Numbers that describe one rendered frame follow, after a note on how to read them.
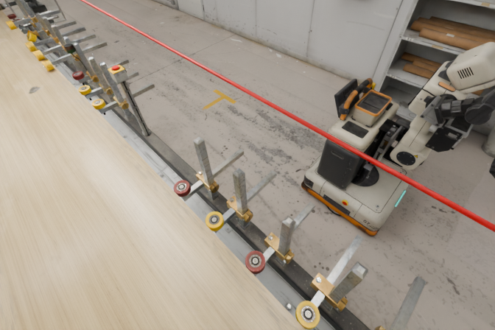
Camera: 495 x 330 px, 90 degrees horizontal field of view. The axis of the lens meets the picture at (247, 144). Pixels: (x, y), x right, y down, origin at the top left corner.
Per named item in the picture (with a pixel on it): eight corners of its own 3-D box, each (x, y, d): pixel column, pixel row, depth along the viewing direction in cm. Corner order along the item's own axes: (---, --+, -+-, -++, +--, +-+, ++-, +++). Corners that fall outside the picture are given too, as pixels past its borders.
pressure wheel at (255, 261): (261, 283, 102) (261, 275, 93) (243, 274, 104) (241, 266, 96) (267, 264, 107) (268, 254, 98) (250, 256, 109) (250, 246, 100)
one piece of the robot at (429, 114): (418, 116, 118) (434, 99, 109) (422, 111, 121) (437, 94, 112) (440, 128, 115) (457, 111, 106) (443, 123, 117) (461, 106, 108)
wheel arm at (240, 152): (240, 152, 150) (239, 147, 147) (244, 155, 148) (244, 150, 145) (181, 198, 130) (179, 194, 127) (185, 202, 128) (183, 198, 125)
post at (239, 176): (244, 221, 132) (238, 166, 96) (249, 225, 130) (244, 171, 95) (239, 225, 130) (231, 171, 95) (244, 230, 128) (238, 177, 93)
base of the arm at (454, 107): (443, 95, 114) (433, 107, 108) (465, 92, 107) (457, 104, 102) (446, 112, 117) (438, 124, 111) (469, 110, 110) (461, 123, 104)
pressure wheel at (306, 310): (314, 334, 90) (320, 331, 81) (292, 328, 91) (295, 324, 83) (315, 309, 95) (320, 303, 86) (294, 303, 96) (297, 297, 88)
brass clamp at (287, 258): (272, 235, 117) (272, 230, 113) (295, 255, 110) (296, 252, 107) (263, 244, 114) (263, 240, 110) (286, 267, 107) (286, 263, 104)
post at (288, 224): (280, 258, 123) (288, 213, 88) (286, 264, 122) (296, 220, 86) (275, 264, 122) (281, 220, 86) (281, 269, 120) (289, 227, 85)
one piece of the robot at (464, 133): (416, 143, 138) (437, 113, 122) (433, 118, 151) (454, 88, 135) (448, 158, 130) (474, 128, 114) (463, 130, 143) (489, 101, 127)
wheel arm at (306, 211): (309, 205, 127) (309, 200, 124) (314, 208, 125) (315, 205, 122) (249, 271, 107) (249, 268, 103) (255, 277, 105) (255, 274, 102)
